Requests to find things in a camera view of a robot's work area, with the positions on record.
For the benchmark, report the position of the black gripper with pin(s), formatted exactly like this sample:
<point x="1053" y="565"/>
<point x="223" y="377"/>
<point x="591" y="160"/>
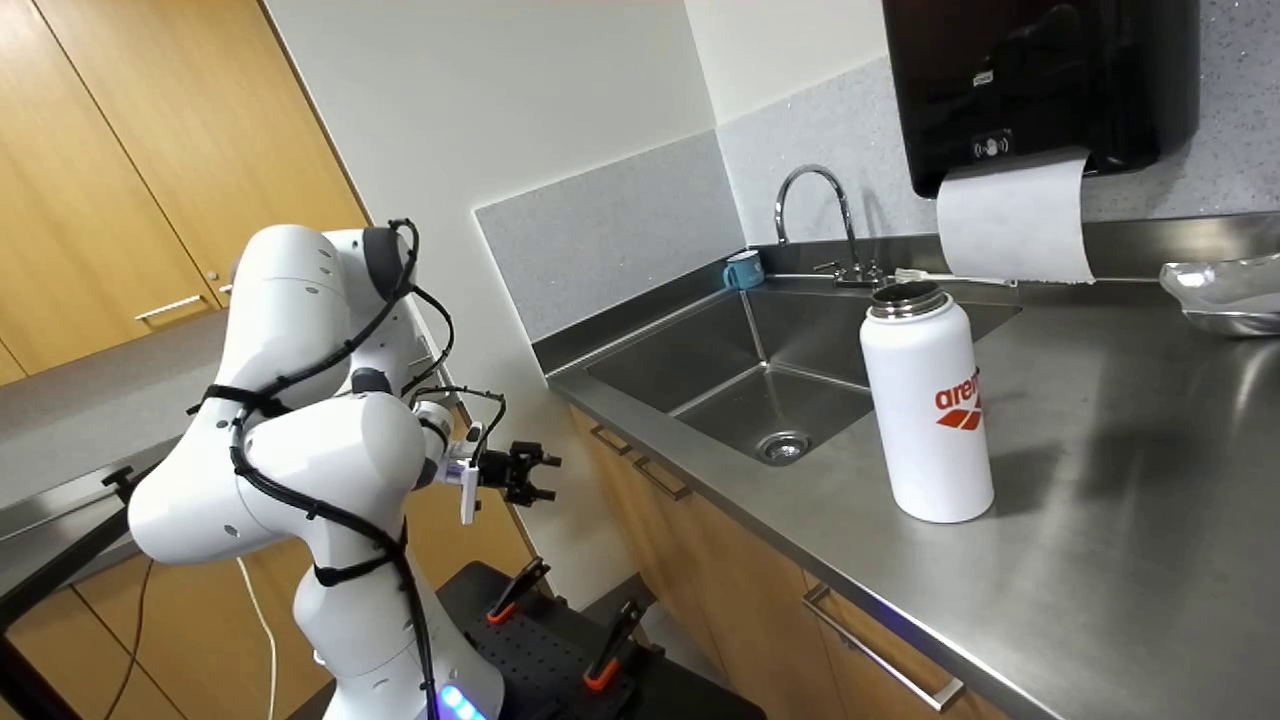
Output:
<point x="500" y="474"/>

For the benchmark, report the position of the wooden cabinet drawer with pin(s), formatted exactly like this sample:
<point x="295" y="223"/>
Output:
<point x="605" y="491"/>

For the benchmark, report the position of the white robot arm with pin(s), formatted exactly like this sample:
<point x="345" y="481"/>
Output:
<point x="304" y="464"/>

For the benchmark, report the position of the wooden cupboard door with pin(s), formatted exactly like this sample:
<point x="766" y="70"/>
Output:
<point x="723" y="587"/>
<point x="826" y="682"/>

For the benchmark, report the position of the black orange clamp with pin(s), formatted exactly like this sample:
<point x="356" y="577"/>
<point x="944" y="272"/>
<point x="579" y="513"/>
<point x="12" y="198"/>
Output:
<point x="614" y="650"/>
<point x="515" y="599"/>

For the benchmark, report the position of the black robot stand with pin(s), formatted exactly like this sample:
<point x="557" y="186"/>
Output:
<point x="560" y="656"/>

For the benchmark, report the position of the blue cup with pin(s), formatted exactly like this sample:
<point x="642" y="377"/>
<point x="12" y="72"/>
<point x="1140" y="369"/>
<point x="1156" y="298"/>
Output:
<point x="740" y="272"/>

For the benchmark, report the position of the kitchen sink basin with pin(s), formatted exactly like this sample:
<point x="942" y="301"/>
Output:
<point x="803" y="362"/>

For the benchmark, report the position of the white bottle with red logo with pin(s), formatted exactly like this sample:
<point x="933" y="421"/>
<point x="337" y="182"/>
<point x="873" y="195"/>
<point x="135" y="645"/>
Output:
<point x="920" y="425"/>

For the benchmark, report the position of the chrome gooseneck faucet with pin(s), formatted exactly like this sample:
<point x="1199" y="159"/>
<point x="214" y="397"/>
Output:
<point x="850" y="240"/>

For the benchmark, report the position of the tall wooden cabinet door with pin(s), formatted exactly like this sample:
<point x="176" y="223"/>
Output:
<point x="81" y="203"/>
<point x="225" y="123"/>

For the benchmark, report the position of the white paper towel sheet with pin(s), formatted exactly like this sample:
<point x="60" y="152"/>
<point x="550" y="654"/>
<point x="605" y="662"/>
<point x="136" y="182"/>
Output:
<point x="1014" y="225"/>

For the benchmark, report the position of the black paper towel dispenser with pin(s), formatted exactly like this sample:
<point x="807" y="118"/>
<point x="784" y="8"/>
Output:
<point x="1027" y="81"/>

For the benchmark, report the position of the shiny metal dish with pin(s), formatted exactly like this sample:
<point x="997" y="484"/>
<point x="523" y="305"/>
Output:
<point x="1222" y="301"/>

